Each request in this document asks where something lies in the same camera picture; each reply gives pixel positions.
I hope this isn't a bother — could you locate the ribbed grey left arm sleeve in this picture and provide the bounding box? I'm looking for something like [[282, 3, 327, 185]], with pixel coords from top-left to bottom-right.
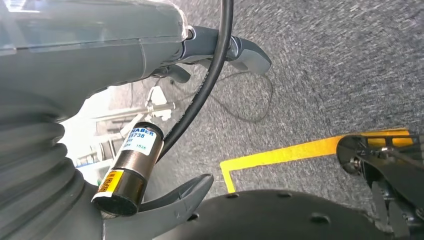
[[0, 96, 87, 240]]

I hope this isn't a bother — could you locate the yellow floor tape line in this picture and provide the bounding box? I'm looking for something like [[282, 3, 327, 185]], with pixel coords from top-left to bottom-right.
[[219, 128, 412, 194]]

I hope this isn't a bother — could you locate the black perforated robot cover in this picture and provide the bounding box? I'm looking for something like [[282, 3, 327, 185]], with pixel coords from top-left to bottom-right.
[[153, 189, 395, 240]]

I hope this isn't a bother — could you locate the black robot leg mechanism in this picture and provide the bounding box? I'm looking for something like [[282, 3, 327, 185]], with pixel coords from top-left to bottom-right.
[[336, 132, 424, 239]]

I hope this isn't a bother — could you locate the grey metal bar frame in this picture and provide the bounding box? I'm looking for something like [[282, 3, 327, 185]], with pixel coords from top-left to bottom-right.
[[76, 84, 176, 186]]

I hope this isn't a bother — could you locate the thick black hand cable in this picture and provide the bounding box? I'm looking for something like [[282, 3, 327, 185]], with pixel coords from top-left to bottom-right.
[[155, 0, 234, 163]]

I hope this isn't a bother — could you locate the thin dark floor wire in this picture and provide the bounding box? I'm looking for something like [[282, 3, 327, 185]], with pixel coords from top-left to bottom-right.
[[172, 71, 274, 123]]

